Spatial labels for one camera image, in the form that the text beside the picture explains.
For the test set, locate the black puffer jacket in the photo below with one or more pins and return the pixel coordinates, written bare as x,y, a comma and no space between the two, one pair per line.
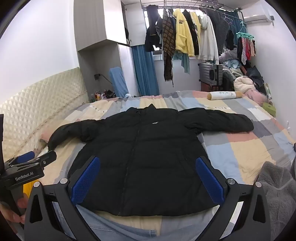
150,150

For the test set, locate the teal clip hanger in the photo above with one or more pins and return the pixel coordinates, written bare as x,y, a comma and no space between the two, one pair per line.
245,35

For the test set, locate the yellow cloth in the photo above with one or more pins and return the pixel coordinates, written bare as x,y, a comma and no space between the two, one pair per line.
29,190

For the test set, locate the metal clothes rack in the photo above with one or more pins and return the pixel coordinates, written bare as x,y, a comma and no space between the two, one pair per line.
192,3

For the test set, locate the light blue jeans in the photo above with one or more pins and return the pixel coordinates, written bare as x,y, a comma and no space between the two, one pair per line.
111,227

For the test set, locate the green box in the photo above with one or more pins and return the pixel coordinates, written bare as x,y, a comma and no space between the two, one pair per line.
269,109

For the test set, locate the person's left hand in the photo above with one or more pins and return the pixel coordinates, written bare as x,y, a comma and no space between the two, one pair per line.
11,217

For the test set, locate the blue curtain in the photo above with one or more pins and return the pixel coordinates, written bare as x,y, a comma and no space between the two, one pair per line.
145,69

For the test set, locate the patchwork bed quilt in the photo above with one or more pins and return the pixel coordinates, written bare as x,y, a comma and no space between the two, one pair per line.
242,148

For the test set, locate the white hoodie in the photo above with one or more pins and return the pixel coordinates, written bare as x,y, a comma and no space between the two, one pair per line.
208,41

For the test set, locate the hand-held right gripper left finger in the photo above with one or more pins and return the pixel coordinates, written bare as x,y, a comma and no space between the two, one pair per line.
85,180

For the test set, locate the cream quilted headboard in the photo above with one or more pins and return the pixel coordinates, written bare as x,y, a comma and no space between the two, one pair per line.
34,104

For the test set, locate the dark red cabinet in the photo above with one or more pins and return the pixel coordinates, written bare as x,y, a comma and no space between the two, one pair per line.
208,87

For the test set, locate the white wardrobe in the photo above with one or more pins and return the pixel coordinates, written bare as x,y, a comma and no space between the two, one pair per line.
97,23

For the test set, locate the pink pillow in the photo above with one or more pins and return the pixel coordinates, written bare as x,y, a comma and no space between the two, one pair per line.
256,96

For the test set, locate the grey fleece garment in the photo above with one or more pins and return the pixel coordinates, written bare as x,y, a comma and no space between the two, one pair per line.
279,199

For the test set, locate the light teal garment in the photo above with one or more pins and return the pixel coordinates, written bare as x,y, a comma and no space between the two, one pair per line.
183,63

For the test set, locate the grey suitcase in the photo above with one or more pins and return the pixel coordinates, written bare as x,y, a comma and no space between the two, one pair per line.
210,73

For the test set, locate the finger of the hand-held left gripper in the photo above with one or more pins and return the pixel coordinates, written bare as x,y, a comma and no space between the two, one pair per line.
46,157
25,156

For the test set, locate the hanging black jacket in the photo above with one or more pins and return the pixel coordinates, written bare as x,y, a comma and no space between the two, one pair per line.
151,27

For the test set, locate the white air conditioner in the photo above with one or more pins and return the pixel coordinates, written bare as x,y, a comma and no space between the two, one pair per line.
257,19

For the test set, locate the white round lamp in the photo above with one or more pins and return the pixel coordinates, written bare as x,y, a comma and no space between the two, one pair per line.
128,95

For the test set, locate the hanging small clothes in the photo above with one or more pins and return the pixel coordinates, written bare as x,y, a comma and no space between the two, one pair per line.
246,49

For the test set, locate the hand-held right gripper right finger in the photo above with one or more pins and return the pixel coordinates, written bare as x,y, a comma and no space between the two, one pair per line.
210,180

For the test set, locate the hanging black printed garment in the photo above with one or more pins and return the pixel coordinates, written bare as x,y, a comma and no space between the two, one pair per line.
194,34

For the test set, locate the cream plush blanket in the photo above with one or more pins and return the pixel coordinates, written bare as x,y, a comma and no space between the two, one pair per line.
244,84

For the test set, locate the yellow hoodie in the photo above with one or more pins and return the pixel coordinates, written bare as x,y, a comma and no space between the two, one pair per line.
182,34

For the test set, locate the white rolled cylinder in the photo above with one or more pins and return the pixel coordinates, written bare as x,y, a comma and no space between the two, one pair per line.
225,95

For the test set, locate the dark grey sweater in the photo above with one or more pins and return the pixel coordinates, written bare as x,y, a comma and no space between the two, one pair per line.
219,25

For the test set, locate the light blue folded cushion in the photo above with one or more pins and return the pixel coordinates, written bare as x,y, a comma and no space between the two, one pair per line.
118,80

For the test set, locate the wall socket with charger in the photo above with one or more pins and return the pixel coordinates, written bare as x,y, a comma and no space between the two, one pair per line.
97,76

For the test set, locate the cluster of small bottles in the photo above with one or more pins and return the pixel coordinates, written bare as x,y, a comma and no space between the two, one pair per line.
100,95

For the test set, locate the pile of clothes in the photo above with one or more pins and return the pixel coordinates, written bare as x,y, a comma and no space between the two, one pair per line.
231,63

